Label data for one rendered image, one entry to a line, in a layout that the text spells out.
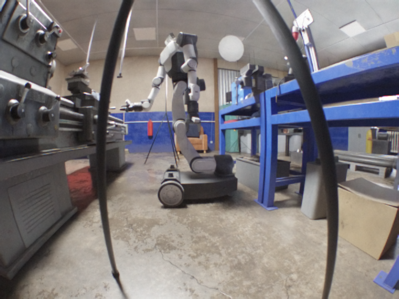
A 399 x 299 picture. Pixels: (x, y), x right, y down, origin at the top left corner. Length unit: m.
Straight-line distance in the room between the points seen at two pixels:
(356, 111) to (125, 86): 5.96
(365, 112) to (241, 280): 0.79
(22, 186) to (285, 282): 1.20
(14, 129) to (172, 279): 0.85
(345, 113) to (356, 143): 5.41
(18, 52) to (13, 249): 0.90
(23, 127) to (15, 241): 0.51
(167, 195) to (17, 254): 1.06
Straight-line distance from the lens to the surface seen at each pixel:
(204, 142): 5.02
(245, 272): 0.75
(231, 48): 4.71
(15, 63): 1.02
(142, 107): 1.63
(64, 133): 1.45
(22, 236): 0.99
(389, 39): 0.88
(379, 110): 0.75
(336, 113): 0.84
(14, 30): 1.04
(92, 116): 1.55
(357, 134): 6.20
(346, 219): 1.04
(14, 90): 0.83
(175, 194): 1.29
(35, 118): 0.92
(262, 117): 1.30
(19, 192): 0.96
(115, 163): 2.87
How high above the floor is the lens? 0.53
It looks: 5 degrees down
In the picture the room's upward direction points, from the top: straight up
